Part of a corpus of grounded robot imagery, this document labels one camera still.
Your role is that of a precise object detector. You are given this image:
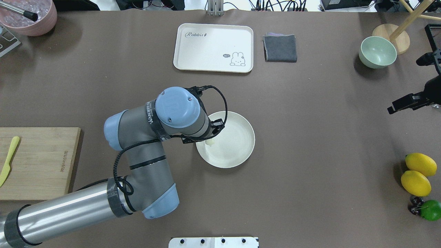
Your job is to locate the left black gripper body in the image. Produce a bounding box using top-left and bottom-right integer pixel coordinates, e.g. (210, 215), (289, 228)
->
(181, 119), (225, 144)

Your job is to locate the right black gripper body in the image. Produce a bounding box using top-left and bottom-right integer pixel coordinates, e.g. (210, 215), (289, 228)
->
(425, 75), (441, 105)

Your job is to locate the cream round plate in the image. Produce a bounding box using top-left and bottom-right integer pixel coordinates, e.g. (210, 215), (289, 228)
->
(196, 111), (255, 168)

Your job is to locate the white steamed bun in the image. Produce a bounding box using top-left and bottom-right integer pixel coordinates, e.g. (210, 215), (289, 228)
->
(205, 138), (215, 146)

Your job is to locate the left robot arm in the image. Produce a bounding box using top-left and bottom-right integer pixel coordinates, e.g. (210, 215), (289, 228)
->
(1, 86), (227, 248)

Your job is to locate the cream rectangular tray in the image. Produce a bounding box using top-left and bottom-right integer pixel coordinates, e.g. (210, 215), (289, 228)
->
(173, 23), (254, 73)

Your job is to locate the yellow lemon far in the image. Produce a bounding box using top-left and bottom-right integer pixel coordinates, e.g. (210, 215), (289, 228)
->
(405, 153), (438, 176)

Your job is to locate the yellow lemon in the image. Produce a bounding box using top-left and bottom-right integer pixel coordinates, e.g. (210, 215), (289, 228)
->
(405, 153), (438, 176)
(400, 170), (432, 197)

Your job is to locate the mint green bowl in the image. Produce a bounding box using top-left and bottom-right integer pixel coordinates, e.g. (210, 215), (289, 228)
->
(358, 36), (398, 69)

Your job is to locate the wooden mug tree stand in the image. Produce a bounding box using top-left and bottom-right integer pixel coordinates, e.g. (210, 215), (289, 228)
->
(372, 0), (441, 55)

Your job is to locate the yellow lemon near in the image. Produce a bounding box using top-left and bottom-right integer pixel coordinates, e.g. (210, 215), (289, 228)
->
(400, 170), (432, 197)

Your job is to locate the grey folded cloth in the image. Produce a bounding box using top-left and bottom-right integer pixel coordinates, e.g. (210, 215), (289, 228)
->
(263, 33), (298, 63)

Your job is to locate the dark small fruit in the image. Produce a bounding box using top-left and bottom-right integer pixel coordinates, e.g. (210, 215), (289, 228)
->
(408, 196), (425, 216)

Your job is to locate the green lime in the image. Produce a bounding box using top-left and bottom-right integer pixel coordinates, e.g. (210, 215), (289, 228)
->
(421, 200), (441, 221)

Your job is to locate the wooden cutting board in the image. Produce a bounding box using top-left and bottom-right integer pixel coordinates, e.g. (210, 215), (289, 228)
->
(0, 127), (81, 200)

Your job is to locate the pink bowl with ice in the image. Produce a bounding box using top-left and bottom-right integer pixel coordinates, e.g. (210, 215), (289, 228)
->
(0, 0), (57, 37)

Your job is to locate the metal muddler stick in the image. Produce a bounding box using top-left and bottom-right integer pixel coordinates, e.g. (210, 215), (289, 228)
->
(0, 0), (38, 22)

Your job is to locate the yellow plastic knife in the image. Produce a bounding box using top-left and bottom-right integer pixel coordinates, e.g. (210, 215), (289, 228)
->
(0, 136), (21, 187)

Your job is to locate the aluminium frame post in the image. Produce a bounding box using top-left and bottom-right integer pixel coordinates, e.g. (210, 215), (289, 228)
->
(207, 0), (225, 16)

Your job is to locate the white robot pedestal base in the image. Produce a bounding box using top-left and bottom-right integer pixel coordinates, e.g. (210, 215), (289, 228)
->
(168, 237), (260, 248)

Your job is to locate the white wire cup rack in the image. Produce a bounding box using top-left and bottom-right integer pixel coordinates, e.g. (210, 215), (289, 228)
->
(0, 24), (21, 57)

